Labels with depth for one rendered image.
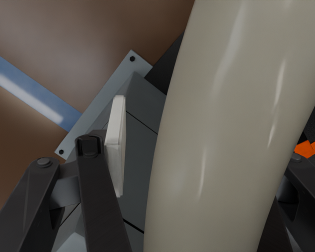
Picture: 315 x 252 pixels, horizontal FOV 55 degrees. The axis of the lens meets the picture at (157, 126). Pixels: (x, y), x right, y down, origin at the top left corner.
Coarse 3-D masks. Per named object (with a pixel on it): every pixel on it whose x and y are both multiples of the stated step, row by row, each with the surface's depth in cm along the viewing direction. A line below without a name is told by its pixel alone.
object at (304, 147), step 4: (300, 136) 109; (304, 136) 109; (300, 140) 109; (304, 140) 109; (308, 140) 108; (296, 144) 109; (300, 144) 109; (304, 144) 109; (308, 144) 109; (296, 148) 109; (300, 148) 109; (304, 148) 109; (308, 148) 109; (312, 148) 109; (296, 152) 110; (300, 152) 109; (304, 152) 109
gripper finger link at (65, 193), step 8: (104, 136) 16; (64, 168) 13; (72, 168) 13; (64, 176) 13; (72, 176) 13; (56, 184) 12; (64, 184) 13; (72, 184) 13; (56, 192) 13; (64, 192) 13; (72, 192) 13; (56, 200) 13; (64, 200) 13; (72, 200) 13
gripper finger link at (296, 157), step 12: (300, 156) 13; (288, 168) 13; (300, 168) 12; (312, 168) 13; (300, 180) 12; (312, 180) 12; (300, 192) 12; (312, 192) 11; (288, 204) 13; (300, 204) 12; (312, 204) 11; (288, 216) 13; (300, 216) 12; (312, 216) 11; (288, 228) 13; (300, 228) 12; (312, 228) 11; (300, 240) 12; (312, 240) 11
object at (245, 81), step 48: (240, 0) 5; (288, 0) 5; (192, 48) 6; (240, 48) 5; (288, 48) 5; (192, 96) 6; (240, 96) 5; (288, 96) 5; (192, 144) 6; (240, 144) 5; (288, 144) 6; (192, 192) 6; (240, 192) 6; (144, 240) 8; (192, 240) 6; (240, 240) 6
